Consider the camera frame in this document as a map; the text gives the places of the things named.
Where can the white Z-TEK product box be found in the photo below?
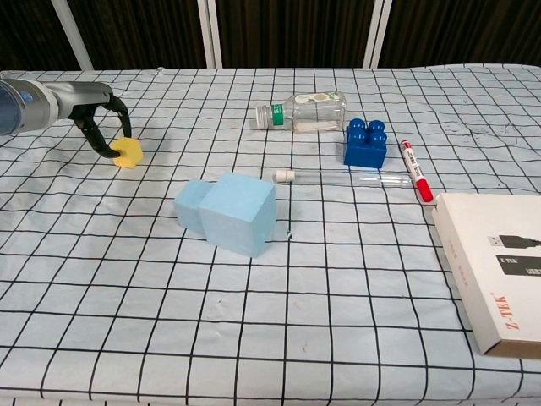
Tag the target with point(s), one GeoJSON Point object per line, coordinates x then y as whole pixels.
{"type": "Point", "coordinates": [486, 262]}

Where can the glass test tube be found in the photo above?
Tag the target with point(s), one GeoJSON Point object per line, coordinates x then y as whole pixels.
{"type": "Point", "coordinates": [283, 175]}

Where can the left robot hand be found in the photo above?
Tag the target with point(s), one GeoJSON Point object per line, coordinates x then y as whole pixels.
{"type": "Point", "coordinates": [80, 99]}

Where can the clear plastic bottle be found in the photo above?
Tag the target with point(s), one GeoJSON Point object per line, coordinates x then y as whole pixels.
{"type": "Point", "coordinates": [313, 114]}

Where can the small light blue foam cube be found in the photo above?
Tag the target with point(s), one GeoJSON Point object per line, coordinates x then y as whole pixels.
{"type": "Point", "coordinates": [188, 203]}

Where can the large light blue foam cube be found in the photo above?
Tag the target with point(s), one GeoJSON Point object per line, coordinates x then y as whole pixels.
{"type": "Point", "coordinates": [236, 215]}

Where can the checkered white tablecloth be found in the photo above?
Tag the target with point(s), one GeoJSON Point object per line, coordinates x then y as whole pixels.
{"type": "Point", "coordinates": [296, 296]}

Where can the dark blue building block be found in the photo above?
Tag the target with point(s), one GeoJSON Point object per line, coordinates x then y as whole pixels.
{"type": "Point", "coordinates": [363, 152]}

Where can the yellow foam cube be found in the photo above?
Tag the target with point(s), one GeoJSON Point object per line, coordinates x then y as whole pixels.
{"type": "Point", "coordinates": [129, 155]}

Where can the red and white marker pen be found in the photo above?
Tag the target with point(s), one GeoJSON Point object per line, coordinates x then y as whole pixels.
{"type": "Point", "coordinates": [416, 171]}

